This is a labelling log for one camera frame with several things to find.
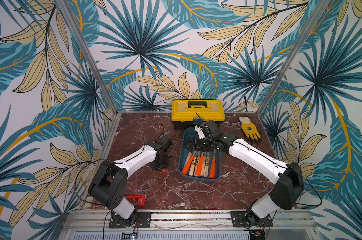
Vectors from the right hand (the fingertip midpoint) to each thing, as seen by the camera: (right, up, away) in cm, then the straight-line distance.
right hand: (191, 145), depth 80 cm
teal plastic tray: (-4, -8, +14) cm, 16 cm away
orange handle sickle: (+13, -17, +8) cm, 23 cm away
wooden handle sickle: (+1, -13, +10) cm, 16 cm away
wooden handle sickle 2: (+7, -13, +10) cm, 18 cm away
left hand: (-16, -14, +5) cm, 22 cm away
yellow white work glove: (+43, +8, +26) cm, 51 cm away
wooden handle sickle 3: (+10, -12, +10) cm, 19 cm away
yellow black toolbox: (-2, +19, +17) cm, 25 cm away
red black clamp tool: (-26, -27, -2) cm, 38 cm away
